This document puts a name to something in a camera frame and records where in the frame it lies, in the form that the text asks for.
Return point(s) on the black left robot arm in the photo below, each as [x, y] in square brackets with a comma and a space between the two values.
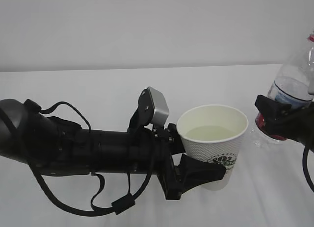
[62, 148]

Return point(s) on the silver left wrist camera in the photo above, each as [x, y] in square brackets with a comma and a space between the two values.
[152, 108]

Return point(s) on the white paper cup green logo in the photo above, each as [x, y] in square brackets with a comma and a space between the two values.
[213, 133]

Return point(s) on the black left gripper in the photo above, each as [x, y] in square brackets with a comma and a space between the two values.
[175, 180]

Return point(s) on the clear plastic water bottle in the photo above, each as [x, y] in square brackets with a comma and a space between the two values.
[293, 84]

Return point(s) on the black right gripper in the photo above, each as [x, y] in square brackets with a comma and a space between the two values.
[279, 121]

